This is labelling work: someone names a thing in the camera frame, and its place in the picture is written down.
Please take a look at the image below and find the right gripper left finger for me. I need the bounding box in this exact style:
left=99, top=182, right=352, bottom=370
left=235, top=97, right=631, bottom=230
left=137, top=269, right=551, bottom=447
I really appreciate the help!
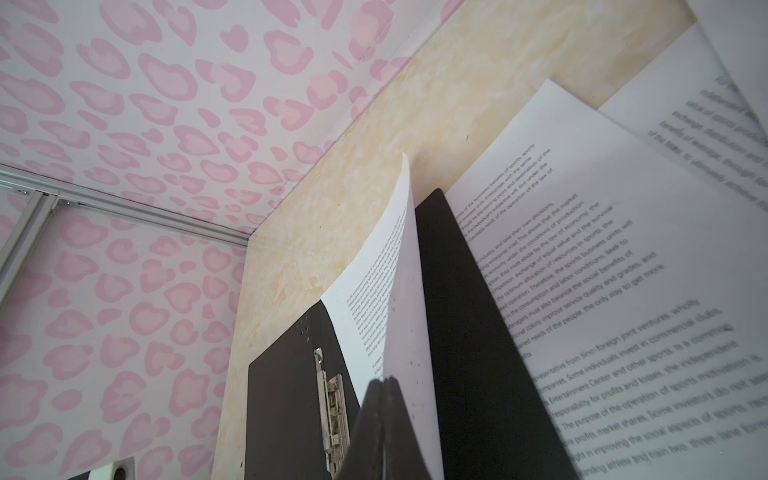
left=337, top=380, right=385, bottom=480

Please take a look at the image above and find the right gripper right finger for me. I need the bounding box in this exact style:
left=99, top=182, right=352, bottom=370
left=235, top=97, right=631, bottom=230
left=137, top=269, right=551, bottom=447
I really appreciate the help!
left=383, top=377, right=430, bottom=480

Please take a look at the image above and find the blue black file folder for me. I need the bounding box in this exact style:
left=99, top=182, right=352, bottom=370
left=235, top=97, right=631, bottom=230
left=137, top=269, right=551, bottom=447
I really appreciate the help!
left=244, top=190, right=577, bottom=479

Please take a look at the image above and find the printed paper sheet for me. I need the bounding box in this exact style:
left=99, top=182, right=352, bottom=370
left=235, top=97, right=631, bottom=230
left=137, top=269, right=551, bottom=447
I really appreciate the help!
left=321, top=158, right=444, bottom=479
left=447, top=81, right=767, bottom=479

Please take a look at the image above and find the metal folder clip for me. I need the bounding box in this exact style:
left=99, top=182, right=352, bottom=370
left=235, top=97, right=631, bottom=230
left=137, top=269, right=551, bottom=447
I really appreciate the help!
left=313, top=348, right=351, bottom=479

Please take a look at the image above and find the printed paper sheet far corner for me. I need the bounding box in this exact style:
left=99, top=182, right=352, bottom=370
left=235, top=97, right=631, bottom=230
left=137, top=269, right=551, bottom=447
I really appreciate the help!
left=688, top=0, right=767, bottom=130

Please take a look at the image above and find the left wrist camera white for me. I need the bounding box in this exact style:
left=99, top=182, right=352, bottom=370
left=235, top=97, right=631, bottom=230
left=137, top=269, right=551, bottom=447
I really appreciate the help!
left=69, top=457, right=136, bottom=480

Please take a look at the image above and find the aluminium frame post back left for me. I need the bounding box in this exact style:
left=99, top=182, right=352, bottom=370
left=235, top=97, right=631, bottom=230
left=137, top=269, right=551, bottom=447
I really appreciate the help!
left=1, top=165, right=249, bottom=248

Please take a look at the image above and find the aluminium frame strut diagonal left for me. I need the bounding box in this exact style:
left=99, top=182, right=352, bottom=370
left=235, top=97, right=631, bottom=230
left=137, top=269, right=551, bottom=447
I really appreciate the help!
left=1, top=191, right=59, bottom=307

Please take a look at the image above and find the printed paper sheet right wall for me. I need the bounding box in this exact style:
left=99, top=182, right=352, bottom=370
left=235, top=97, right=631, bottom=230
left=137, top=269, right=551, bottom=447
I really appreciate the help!
left=600, top=24, right=767, bottom=213

